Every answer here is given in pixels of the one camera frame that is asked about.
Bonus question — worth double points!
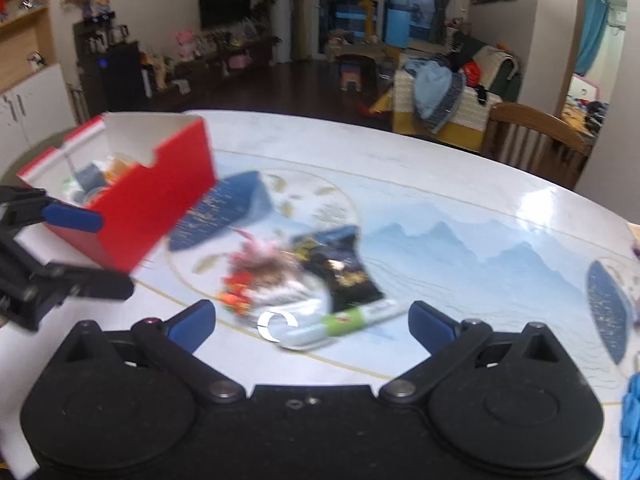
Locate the black television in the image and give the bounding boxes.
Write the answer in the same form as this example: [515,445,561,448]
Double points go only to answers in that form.
[198,0,251,31]

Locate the dark television cabinet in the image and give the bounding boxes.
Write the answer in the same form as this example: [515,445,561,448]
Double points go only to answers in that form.
[144,35,282,107]

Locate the bed with clothes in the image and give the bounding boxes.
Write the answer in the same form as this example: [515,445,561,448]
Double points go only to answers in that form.
[562,74,611,137]

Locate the white pink plush toy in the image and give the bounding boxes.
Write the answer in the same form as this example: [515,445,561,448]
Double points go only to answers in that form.
[220,230,282,317]

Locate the small blue snack packet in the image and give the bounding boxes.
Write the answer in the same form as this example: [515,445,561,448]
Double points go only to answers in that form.
[292,232,322,262]

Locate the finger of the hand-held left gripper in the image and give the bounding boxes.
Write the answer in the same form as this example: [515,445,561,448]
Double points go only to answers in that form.
[0,185,104,241]
[30,260,135,302]

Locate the green white tube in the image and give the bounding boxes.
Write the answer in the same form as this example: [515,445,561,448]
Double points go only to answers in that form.
[279,299,402,351]

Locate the white blue tissue pack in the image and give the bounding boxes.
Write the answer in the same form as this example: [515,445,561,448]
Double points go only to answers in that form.
[65,160,109,202]

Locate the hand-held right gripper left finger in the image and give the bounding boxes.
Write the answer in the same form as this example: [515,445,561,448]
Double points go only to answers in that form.
[55,300,247,406]

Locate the black snack packet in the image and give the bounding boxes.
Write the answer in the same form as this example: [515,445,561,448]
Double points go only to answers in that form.
[296,226,392,314]

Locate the blue curtain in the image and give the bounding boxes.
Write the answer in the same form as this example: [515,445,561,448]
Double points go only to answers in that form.
[573,0,611,79]

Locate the olive cushioned chair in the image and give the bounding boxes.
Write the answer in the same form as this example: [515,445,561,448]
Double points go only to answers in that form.
[0,127,76,186]

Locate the pile of blue clothes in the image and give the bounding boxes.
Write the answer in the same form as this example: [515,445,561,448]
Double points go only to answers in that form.
[402,57,469,134]

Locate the red cardboard box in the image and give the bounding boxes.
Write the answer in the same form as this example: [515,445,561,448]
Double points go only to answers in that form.
[15,112,219,274]

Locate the blue printed table mat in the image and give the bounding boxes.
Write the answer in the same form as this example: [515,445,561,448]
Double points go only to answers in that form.
[165,150,640,407]

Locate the pink plush pig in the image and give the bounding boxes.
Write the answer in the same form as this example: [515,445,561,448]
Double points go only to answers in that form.
[174,29,199,59]

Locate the white standing air conditioner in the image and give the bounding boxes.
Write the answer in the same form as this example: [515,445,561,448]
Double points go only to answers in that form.
[272,0,294,64]

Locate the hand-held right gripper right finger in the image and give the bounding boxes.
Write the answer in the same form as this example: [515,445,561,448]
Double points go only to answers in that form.
[378,301,576,406]

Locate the yellow giraffe toy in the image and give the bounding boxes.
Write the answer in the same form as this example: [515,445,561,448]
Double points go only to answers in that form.
[359,0,381,44]

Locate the wooden wall shelf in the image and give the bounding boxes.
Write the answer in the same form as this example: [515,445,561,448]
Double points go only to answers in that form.
[0,0,57,97]

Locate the white cabinet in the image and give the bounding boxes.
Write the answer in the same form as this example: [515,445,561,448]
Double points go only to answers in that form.
[0,62,79,172]

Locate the black water dispenser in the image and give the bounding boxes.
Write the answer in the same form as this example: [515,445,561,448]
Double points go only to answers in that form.
[73,19,152,114]

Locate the small orange packet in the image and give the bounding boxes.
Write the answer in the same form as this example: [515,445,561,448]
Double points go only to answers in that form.
[104,152,139,182]

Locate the small covered table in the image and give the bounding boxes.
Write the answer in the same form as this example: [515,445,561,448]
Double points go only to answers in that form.
[327,40,397,92]

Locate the sofa with cream cover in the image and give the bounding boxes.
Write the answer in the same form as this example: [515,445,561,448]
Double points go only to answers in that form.
[392,35,524,154]

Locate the wooden dining chair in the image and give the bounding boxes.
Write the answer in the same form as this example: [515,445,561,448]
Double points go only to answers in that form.
[480,101,594,191]

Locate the blue rubber gloves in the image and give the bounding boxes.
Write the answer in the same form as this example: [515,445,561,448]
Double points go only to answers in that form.
[620,372,640,480]

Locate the green house plant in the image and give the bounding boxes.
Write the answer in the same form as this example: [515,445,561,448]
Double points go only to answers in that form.
[257,0,284,42]

